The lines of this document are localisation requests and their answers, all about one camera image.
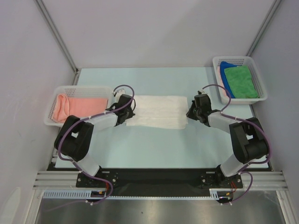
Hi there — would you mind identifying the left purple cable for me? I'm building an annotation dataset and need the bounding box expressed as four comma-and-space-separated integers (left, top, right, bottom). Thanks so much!
57, 84, 135, 212

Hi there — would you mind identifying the pink terry towel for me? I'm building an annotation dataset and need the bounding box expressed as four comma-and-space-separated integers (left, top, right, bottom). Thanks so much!
51, 94, 108, 123

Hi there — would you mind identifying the aluminium corner post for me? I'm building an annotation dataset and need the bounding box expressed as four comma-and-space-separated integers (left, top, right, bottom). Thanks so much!
246, 0, 284, 56
33, 0, 78, 74

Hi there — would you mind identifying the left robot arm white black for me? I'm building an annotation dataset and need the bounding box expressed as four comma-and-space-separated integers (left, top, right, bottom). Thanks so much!
54, 94, 135, 187

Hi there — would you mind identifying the empty white plastic basket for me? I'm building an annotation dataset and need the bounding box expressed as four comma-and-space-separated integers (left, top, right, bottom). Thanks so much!
44, 85, 114, 127

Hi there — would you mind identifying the white slotted cable duct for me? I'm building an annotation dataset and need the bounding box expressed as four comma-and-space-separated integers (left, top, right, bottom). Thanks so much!
43, 189, 223, 200

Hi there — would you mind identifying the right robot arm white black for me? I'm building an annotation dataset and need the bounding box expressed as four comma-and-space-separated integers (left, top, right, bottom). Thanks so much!
186, 91, 270, 188

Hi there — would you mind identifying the white towel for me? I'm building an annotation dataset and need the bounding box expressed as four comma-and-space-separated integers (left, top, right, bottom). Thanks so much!
126, 95, 188, 130

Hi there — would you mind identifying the blue towel in basket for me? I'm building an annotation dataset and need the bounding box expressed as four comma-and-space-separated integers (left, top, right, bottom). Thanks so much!
220, 61, 236, 98

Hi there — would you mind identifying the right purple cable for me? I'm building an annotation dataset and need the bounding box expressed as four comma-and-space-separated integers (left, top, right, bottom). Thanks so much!
202, 84, 273, 206

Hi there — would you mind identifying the green towel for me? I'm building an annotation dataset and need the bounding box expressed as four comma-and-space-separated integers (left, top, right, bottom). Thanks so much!
224, 65, 258, 98

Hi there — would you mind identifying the left aluminium corner post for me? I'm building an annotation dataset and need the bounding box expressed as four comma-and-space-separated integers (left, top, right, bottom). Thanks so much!
33, 0, 78, 74

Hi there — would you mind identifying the light pink towel in basket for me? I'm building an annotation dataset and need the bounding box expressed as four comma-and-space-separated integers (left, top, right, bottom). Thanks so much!
217, 66, 228, 97

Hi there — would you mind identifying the right aluminium corner post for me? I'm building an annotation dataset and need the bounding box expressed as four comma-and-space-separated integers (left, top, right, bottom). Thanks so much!
246, 0, 284, 56

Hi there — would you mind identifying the white basket with towels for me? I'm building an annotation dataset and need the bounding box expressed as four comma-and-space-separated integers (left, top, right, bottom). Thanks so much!
212, 56, 268, 105

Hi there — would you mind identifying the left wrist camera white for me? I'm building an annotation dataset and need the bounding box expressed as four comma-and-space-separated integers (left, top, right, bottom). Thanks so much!
113, 88, 126, 97

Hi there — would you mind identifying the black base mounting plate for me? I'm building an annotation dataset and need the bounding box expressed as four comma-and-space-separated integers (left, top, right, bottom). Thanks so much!
46, 163, 273, 197

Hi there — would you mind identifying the purple cable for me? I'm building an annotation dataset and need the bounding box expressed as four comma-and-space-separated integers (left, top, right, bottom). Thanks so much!
202, 84, 273, 206
57, 84, 135, 212

